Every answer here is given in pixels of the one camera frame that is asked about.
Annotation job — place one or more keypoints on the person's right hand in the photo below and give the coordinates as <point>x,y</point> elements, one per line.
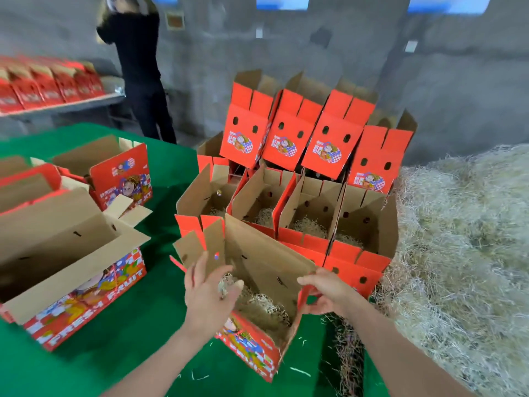
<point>339,295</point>

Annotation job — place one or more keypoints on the person's left hand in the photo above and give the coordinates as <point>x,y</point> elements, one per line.
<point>211,306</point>

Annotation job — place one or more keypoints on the small straw filler clump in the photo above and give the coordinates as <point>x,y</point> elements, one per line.
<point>260,306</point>
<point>309,227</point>
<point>349,240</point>
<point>264,217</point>

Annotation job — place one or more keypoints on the pile of wood wool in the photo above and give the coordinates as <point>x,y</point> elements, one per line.
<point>463,252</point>

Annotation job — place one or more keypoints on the group of red boxes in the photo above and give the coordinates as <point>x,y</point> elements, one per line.
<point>74,306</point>

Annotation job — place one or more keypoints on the person's right forearm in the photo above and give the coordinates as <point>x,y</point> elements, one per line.
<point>405,359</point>

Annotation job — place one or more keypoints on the person's left forearm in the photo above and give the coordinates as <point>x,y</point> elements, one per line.
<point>157,368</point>

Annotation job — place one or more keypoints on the grey metal table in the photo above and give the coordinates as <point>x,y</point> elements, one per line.
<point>112,85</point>

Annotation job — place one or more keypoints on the small white wall tag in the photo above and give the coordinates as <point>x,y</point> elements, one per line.
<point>259,32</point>
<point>411,46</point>

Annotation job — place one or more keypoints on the orange wall plate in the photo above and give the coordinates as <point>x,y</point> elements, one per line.
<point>174,20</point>

